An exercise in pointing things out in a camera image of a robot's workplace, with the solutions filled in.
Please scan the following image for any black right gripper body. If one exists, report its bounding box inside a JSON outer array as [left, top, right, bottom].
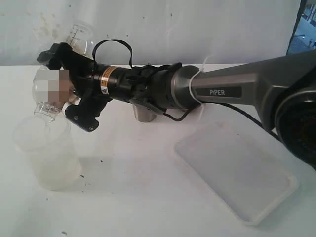
[[46, 42, 113, 117]]

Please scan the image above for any clear plastic shaker lid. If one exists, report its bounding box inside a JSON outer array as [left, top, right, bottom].
[[32, 66, 75, 122]]

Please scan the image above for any stainless steel tumbler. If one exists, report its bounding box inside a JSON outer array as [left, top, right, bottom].
[[133, 104, 157, 123]]

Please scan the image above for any clear plastic shaker cup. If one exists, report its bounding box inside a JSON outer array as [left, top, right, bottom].
[[66, 21, 94, 59]]

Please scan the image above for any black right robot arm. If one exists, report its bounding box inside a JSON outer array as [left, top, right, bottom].
[[37, 42, 316, 167]]

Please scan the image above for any translucent white plastic container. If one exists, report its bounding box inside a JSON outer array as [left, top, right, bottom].
[[12, 115, 82, 191]]

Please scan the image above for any white zip tie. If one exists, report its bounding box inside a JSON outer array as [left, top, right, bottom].
[[188, 54, 214, 125]]

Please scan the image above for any white rectangular plastic tray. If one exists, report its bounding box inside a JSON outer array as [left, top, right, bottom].
[[174, 121, 299, 226]]

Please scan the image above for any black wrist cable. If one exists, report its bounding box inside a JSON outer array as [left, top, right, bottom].
[[91, 39, 279, 139]]

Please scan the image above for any dark metal frame post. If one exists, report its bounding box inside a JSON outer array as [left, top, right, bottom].
[[286, 0, 307, 55]]

